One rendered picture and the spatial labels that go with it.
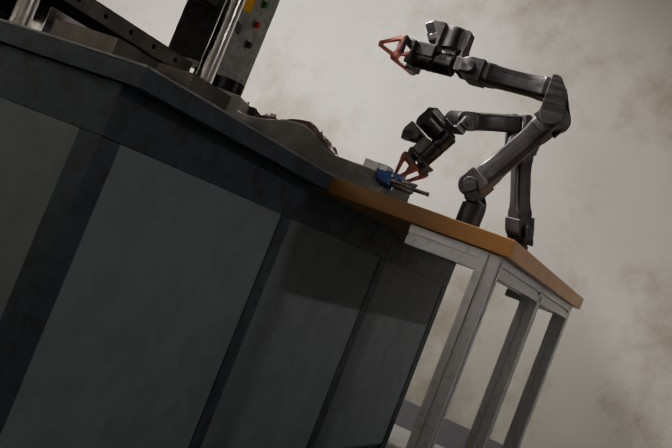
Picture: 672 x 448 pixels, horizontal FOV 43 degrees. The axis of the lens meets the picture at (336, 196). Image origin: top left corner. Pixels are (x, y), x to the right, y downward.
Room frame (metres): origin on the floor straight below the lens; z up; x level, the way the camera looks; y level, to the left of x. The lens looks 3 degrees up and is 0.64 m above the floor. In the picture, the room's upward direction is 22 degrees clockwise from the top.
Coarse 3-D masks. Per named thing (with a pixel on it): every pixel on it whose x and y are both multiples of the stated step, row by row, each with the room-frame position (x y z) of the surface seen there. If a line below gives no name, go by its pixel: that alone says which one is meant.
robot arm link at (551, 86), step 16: (480, 64) 2.16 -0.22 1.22; (496, 64) 2.16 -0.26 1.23; (480, 80) 2.16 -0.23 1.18; (496, 80) 2.15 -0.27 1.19; (512, 80) 2.13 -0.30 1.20; (528, 80) 2.11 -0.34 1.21; (544, 80) 2.09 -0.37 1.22; (560, 80) 2.06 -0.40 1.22; (528, 96) 2.14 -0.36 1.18; (544, 96) 2.07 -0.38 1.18; (560, 96) 2.05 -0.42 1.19; (544, 112) 2.06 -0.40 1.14; (560, 112) 2.05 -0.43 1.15
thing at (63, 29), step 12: (60, 24) 1.67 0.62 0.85; (72, 24) 1.65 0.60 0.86; (60, 36) 1.66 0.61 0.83; (72, 36) 1.65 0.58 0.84; (84, 36) 1.64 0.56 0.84; (96, 36) 1.62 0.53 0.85; (108, 36) 1.61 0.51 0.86; (96, 48) 1.62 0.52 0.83; (108, 48) 1.61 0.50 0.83; (120, 48) 1.61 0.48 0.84; (132, 48) 1.64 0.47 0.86; (144, 60) 1.68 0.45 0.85
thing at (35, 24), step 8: (0, 0) 2.31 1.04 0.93; (8, 0) 2.30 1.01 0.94; (0, 8) 2.31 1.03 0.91; (8, 8) 2.29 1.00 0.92; (40, 8) 2.24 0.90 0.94; (48, 8) 2.23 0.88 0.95; (0, 16) 2.30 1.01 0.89; (40, 16) 2.24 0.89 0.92; (48, 16) 2.23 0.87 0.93; (56, 16) 2.25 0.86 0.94; (64, 16) 2.28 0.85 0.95; (32, 24) 2.25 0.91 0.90; (40, 24) 2.23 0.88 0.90; (48, 24) 2.24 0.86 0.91; (80, 24) 2.33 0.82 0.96; (48, 32) 2.25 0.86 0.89
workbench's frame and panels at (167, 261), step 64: (0, 64) 1.50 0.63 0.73; (64, 64) 1.43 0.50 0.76; (128, 64) 1.35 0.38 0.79; (0, 128) 1.47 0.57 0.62; (64, 128) 1.41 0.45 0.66; (128, 128) 1.42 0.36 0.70; (192, 128) 1.56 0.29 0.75; (0, 192) 1.45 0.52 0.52; (64, 192) 1.39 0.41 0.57; (128, 192) 1.48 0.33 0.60; (192, 192) 1.63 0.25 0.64; (256, 192) 1.82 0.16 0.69; (320, 192) 2.06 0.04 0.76; (0, 256) 1.42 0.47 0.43; (64, 256) 1.40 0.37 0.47; (128, 256) 1.54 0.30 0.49; (192, 256) 1.70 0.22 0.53; (256, 256) 1.91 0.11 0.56; (320, 256) 2.18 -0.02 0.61; (384, 256) 2.53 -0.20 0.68; (0, 320) 1.39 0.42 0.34; (64, 320) 1.45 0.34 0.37; (128, 320) 1.60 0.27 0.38; (192, 320) 1.78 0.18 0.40; (256, 320) 2.01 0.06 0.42; (320, 320) 2.31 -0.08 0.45; (384, 320) 2.71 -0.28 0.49; (0, 384) 1.38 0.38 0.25; (64, 384) 1.51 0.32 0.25; (128, 384) 1.67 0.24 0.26; (192, 384) 1.87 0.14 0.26; (256, 384) 2.12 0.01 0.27; (320, 384) 2.45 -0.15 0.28; (384, 384) 2.90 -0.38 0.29
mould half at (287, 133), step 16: (240, 96) 2.13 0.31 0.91; (240, 112) 2.12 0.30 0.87; (256, 128) 2.11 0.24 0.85; (272, 128) 2.11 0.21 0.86; (288, 128) 2.10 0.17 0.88; (304, 128) 2.10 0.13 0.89; (288, 144) 2.10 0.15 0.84; (304, 144) 2.09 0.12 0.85; (320, 144) 2.09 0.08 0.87; (320, 160) 2.08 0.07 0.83; (336, 160) 2.08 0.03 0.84; (336, 176) 2.08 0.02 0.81; (352, 176) 2.07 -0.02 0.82; (368, 176) 2.06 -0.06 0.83
